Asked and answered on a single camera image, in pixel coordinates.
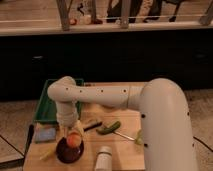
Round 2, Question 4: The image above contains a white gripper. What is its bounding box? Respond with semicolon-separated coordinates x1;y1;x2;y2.
56;102;84;137

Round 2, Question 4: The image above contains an orange red apple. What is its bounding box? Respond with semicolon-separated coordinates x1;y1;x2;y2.
66;132;82;148

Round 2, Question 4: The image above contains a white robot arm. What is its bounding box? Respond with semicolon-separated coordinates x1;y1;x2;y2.
47;76;198;171

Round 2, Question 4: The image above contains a dark purple bowl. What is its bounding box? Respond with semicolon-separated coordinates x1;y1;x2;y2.
56;138;84;164

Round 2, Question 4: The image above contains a black and wood brush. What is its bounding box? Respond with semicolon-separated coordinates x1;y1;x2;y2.
83;121;102;132

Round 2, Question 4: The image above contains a blue sponge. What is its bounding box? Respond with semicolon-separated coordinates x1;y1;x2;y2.
34;128;56;143

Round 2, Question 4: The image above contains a green plastic tray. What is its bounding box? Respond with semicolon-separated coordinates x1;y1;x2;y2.
33;78;85;125

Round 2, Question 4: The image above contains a green cucumber toy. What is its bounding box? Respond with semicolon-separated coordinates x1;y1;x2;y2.
96;121;121;135

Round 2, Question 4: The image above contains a yellow banana toy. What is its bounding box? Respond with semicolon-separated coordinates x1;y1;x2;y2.
39;148;55;161

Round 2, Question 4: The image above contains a white cup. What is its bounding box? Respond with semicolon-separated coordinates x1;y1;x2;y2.
94;146;112;171

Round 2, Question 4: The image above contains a black cable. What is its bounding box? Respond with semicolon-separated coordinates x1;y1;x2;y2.
193;135;213;154

